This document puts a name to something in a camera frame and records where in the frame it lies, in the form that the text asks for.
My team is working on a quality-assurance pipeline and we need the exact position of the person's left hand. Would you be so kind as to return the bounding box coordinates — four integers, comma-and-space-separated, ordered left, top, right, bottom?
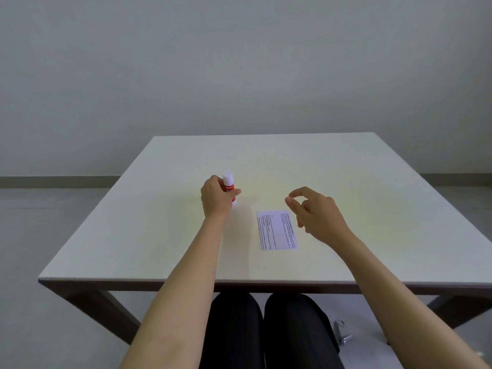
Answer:
201, 175, 242, 221

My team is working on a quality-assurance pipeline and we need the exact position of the person's right hand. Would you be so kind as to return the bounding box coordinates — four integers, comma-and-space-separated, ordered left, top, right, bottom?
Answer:
285, 187, 353, 247

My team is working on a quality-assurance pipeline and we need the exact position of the red and white glue stick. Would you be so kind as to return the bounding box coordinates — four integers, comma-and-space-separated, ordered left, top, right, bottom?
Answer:
222, 171, 238, 207

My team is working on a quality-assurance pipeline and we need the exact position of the person's left forearm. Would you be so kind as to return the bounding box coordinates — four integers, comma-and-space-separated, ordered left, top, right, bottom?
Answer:
118, 213, 232, 369

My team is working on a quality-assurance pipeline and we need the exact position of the person's right forearm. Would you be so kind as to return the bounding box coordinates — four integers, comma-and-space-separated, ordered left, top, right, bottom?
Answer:
330, 233, 492, 369

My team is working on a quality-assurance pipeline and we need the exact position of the white printed paper card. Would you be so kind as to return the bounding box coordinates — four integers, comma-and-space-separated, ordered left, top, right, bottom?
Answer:
256, 210, 300, 251

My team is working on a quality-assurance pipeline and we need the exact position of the person's right leg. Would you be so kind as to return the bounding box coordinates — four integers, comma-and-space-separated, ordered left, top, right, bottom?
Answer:
264, 293, 345, 369

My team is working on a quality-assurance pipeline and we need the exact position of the person's leg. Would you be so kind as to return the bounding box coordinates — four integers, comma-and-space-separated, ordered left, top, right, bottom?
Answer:
200, 292, 266, 369
264, 293, 345, 369

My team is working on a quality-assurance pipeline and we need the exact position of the silver metal chair part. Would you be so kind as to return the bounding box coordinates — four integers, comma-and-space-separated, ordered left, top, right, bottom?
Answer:
333, 320, 354, 345

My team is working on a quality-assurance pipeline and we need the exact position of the person's left leg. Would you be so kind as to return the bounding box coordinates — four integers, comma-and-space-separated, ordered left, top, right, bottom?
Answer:
200, 292, 266, 369

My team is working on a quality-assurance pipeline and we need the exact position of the grey baseboard strip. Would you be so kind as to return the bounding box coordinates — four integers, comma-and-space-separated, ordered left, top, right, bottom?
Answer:
0, 173, 492, 189

